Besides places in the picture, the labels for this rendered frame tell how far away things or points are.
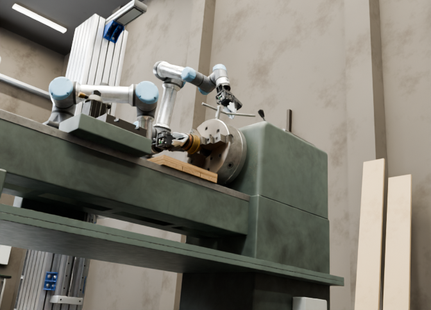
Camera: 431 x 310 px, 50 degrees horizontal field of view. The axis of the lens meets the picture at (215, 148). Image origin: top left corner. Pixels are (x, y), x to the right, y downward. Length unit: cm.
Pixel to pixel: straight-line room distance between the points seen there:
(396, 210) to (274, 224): 229
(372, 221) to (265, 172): 231
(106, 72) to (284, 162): 127
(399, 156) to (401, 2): 175
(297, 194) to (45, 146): 130
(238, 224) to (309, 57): 411
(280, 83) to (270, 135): 385
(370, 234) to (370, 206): 26
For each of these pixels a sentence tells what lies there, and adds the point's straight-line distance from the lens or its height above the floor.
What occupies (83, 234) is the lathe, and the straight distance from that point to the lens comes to 145.
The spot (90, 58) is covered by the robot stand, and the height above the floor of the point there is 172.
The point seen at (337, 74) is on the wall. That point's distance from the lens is 561.
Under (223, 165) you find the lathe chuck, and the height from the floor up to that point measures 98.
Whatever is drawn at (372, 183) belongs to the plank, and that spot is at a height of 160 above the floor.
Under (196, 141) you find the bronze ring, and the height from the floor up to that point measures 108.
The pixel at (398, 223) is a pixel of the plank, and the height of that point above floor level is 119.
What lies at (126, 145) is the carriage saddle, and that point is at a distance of 167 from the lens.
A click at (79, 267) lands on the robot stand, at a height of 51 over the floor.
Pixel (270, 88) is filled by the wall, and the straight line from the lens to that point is 619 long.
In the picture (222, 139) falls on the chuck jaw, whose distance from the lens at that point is 214.
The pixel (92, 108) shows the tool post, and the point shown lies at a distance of 195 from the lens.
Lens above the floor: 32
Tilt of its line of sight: 20 degrees up
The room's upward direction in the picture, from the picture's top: 5 degrees clockwise
